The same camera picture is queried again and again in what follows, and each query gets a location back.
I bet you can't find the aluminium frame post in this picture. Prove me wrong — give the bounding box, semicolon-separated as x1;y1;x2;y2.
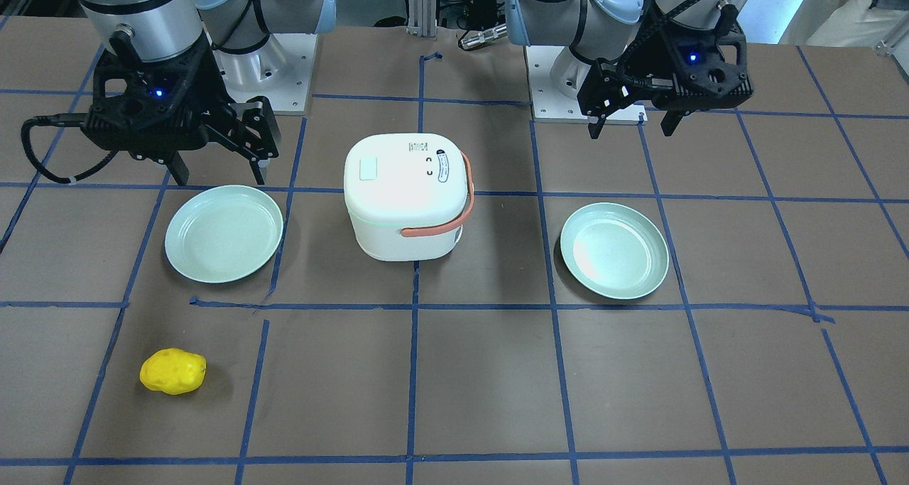
405;0;439;40

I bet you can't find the green plate near right arm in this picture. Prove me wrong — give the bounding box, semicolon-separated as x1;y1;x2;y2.
163;185;285;284

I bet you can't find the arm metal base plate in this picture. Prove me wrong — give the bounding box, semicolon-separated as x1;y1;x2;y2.
224;34;319;116
524;45;648;125

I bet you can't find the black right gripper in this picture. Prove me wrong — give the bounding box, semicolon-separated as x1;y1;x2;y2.
84;30;282;186

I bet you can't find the white rice cooker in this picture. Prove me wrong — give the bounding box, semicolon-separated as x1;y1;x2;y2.
343;133;475;262

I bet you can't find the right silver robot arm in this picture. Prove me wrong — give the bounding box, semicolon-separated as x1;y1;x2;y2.
78;0;337;186

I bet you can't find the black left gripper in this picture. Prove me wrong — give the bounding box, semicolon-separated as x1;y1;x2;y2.
577;17;753;139

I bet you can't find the yellow toy potato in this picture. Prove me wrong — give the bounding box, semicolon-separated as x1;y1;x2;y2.
139;348;207;396

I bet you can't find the green plate near left arm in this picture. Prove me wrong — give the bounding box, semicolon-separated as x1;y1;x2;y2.
559;202;670;300

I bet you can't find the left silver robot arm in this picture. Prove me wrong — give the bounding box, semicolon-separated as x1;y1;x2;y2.
506;0;754;139

